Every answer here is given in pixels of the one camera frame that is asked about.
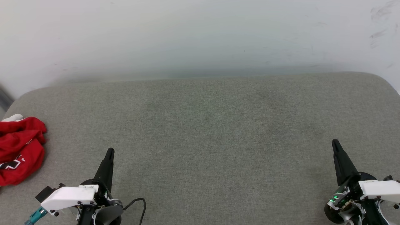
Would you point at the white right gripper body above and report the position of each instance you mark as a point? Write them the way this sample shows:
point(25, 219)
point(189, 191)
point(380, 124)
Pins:
point(379, 189)

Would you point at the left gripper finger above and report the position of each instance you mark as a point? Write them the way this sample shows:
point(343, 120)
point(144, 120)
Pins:
point(107, 168)

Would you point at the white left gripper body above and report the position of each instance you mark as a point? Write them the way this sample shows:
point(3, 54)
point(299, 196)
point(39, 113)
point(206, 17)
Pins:
point(68, 197)

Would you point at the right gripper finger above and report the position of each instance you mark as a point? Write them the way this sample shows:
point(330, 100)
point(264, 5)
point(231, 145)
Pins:
point(343, 165)

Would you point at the red Bulls 23 jersey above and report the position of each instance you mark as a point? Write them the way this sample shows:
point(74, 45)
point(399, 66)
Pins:
point(18, 147)

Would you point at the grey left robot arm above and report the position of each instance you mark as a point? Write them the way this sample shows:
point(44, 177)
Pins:
point(107, 214)

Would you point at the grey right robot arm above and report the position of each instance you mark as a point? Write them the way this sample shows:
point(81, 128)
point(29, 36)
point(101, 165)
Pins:
point(368, 214)

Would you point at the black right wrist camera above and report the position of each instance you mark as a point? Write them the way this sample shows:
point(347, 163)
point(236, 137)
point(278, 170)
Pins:
point(392, 178)

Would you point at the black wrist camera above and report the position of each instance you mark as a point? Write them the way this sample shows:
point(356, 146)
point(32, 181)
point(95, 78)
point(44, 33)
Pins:
point(47, 192)
point(392, 178)

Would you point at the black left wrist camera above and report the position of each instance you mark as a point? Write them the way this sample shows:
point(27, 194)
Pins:
point(47, 192)

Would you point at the teal left camera connector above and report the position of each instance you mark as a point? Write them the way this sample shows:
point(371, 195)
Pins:
point(36, 215)

